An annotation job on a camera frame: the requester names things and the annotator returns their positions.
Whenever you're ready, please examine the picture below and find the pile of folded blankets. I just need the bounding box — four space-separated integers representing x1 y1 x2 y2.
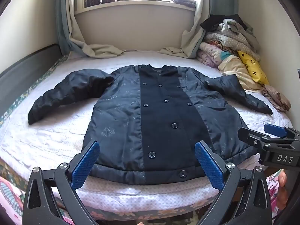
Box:
204 19 262 61

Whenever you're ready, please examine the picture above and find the black cloth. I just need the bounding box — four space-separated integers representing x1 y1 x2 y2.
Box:
200 14 252 32

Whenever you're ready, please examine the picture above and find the dark knitted cloth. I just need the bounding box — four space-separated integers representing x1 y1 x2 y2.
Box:
171 0 197 8

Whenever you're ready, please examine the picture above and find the multicolour patterned blanket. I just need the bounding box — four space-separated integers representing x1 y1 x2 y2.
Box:
207 41 237 53

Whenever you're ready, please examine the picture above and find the person's pink patterned pajamas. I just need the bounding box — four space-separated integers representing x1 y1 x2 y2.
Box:
0 169 282 225

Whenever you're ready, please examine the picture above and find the yellow printed pillow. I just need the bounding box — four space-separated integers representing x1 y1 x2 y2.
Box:
237 50 270 85

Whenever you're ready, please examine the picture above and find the person's right hand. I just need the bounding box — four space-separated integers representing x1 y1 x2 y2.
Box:
277 171 287 210

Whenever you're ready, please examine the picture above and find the dark grey bed frame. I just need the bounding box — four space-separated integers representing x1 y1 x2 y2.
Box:
0 44 62 118

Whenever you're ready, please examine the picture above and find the white quilted mattress cover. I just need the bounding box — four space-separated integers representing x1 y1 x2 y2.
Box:
0 50 293 214

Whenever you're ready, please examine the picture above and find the cream and teal curtain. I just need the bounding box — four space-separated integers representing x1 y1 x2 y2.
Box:
56 0 128 58
160 0 239 59

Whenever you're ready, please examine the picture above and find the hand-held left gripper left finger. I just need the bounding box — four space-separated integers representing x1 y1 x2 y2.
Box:
23 141 101 225

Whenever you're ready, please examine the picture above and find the purple floral blanket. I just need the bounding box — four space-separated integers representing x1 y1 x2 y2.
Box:
196 42 235 68

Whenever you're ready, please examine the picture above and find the cream towel blanket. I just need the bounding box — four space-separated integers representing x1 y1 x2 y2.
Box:
218 54 263 91

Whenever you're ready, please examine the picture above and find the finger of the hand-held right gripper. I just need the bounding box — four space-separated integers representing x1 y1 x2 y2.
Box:
264 123 300 140
238 127 298 147

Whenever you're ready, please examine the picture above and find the brown knitted garment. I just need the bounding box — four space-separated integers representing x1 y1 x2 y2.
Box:
262 84 291 113

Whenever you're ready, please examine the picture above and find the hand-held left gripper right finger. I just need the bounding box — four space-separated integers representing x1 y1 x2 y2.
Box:
194 141 272 225

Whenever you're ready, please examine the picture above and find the dark navy padded jacket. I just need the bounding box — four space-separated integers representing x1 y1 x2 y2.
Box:
28 64 273 185

